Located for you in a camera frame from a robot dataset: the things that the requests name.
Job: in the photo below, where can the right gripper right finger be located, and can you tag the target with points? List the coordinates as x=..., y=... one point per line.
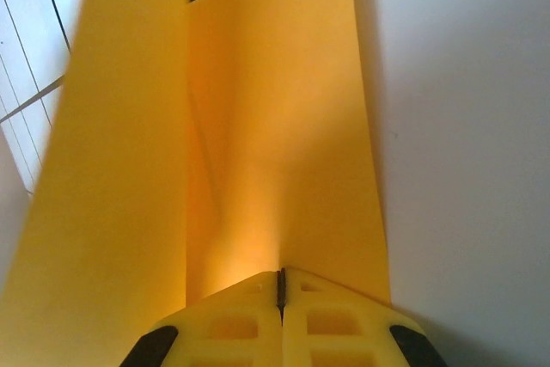
x=369, y=341

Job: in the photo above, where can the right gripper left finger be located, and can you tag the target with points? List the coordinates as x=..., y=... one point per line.
x=189, y=341

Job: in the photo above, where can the orange cloth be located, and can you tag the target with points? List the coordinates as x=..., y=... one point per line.
x=279, y=126

